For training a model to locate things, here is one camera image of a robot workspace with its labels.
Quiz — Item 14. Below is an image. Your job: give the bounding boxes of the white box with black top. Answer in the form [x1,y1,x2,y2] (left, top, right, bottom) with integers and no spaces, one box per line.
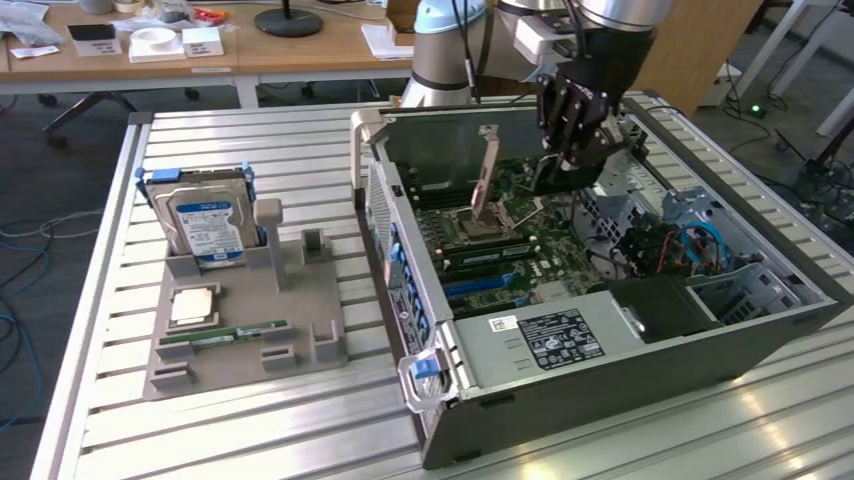
[66,23,124,57]

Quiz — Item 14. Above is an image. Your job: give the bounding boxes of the open grey PC case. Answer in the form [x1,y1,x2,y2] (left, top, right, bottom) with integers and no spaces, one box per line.
[349,89,852,471]

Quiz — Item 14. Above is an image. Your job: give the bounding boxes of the white paper stack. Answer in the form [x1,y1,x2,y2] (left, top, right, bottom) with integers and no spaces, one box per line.
[360,22,415,61]

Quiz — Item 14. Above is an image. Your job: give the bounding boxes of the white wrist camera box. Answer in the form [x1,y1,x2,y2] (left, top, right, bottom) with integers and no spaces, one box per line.
[512,17,576,65]

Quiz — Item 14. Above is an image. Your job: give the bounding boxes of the grey floor cable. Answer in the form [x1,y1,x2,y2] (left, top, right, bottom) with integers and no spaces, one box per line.
[0,209,108,241]

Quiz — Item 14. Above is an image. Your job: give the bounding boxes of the black graphics card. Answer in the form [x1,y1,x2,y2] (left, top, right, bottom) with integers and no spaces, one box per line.
[469,124,606,224]

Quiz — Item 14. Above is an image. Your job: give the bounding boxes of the hard disk in blue caddy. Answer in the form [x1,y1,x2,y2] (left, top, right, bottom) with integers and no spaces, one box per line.
[135,160,263,269]

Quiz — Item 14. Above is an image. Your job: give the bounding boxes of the silver perforated drive cage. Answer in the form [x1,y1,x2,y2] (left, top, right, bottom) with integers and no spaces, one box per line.
[576,117,672,246]

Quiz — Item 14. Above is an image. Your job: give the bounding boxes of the grey plastic parts rack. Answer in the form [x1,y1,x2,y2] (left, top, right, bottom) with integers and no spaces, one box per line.
[141,197,352,401]

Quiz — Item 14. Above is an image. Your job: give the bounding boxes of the white table frame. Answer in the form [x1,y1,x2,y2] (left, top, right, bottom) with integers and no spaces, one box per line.
[730,0,854,136]

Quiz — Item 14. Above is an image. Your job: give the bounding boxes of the grey power supply unit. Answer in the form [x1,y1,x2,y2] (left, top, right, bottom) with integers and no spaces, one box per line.
[449,292,642,389]

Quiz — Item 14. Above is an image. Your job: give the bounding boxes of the CPU socket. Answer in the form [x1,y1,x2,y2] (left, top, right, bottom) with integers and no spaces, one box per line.
[449,202,515,246]

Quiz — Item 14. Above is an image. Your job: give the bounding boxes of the white flat tray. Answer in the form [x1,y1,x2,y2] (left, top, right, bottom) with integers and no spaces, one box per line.
[125,39,188,65]

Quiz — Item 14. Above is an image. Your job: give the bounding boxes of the blue wire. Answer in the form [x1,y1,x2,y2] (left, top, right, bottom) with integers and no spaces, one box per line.
[683,219,735,276]

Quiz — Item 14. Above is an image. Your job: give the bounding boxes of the black chair base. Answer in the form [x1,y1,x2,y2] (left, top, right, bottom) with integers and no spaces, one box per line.
[38,88,201,149]

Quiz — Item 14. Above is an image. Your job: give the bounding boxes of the black round lamp base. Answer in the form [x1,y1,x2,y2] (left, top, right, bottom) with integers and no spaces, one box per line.
[252,0,325,37]

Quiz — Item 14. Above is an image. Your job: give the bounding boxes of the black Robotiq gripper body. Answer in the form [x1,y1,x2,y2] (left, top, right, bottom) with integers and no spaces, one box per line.
[556,27,659,99]

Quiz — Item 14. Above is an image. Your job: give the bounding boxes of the blue floor cable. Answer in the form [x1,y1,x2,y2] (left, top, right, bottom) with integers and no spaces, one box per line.
[0,239,48,431]

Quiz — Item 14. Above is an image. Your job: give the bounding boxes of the black tripod stand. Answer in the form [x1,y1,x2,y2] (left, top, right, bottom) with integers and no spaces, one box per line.
[772,127,854,221]

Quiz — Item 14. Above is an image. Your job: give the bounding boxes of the green RAM stick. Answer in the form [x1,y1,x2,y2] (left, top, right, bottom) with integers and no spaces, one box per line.
[159,319,289,346]

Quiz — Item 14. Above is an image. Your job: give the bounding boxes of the clear plastic bag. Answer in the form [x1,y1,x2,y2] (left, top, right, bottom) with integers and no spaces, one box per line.
[0,2,65,46]

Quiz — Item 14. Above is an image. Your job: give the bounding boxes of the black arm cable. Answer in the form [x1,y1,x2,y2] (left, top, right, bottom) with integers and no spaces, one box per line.
[451,0,592,105]

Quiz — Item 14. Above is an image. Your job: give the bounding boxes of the plain white box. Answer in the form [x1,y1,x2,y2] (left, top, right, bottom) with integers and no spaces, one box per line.
[180,27,225,59]

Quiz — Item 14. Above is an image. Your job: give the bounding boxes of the white tape roll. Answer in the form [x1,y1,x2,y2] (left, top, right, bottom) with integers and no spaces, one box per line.
[130,27,176,51]

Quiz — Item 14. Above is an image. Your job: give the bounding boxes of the brown cardboard box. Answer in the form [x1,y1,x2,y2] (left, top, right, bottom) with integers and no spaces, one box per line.
[385,0,421,34]

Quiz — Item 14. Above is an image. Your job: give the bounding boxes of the black case cable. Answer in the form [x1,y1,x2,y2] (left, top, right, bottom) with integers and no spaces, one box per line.
[626,89,675,114]

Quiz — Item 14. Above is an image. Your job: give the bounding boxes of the silver metal disk bay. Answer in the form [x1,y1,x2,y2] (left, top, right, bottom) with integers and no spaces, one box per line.
[686,262,806,326]

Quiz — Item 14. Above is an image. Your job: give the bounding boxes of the silver CPU chip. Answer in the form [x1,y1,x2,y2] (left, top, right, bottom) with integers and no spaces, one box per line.
[169,289,216,324]

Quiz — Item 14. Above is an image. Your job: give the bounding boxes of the green motherboard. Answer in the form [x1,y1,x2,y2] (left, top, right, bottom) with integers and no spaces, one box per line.
[399,167,619,321]

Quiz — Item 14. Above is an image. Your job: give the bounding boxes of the wooden desk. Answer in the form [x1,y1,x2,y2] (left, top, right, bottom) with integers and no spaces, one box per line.
[0,0,241,96]
[236,0,602,109]

